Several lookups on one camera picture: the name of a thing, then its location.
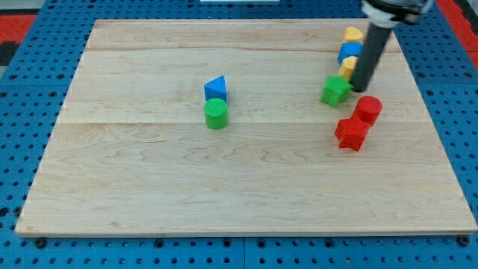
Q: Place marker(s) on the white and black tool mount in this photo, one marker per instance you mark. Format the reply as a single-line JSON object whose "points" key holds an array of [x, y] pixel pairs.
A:
{"points": [[389, 13]]}

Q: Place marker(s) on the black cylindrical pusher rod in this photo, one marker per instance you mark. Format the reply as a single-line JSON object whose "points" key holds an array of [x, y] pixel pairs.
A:
{"points": [[373, 47]]}

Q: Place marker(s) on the green star block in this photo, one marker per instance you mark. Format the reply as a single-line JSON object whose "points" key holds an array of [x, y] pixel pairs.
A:
{"points": [[336, 90]]}

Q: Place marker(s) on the red star block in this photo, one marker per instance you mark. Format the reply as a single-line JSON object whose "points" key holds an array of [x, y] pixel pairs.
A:
{"points": [[352, 132]]}

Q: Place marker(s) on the blue triangle block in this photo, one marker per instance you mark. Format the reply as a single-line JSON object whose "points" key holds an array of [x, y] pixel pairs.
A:
{"points": [[216, 88]]}

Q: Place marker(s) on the yellow block top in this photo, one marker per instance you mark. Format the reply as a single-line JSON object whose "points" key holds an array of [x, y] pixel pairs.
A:
{"points": [[353, 34]]}

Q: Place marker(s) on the yellow block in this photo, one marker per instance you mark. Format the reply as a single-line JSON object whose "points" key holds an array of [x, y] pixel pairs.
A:
{"points": [[353, 34], [347, 67]]}

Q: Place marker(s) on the blue cube block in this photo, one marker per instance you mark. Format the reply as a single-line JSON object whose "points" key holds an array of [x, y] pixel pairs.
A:
{"points": [[349, 49]]}

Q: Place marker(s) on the yellow block lower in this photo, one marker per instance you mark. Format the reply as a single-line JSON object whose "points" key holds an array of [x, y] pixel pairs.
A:
{"points": [[347, 67]]}

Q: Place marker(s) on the red cylinder block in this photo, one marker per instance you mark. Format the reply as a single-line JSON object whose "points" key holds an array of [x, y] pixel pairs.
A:
{"points": [[368, 108]]}

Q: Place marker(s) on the green cylinder block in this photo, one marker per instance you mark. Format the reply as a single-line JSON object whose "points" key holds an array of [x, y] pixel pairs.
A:
{"points": [[216, 113]]}

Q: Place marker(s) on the wooden board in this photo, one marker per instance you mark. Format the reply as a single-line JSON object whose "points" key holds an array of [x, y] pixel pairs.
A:
{"points": [[130, 155]]}

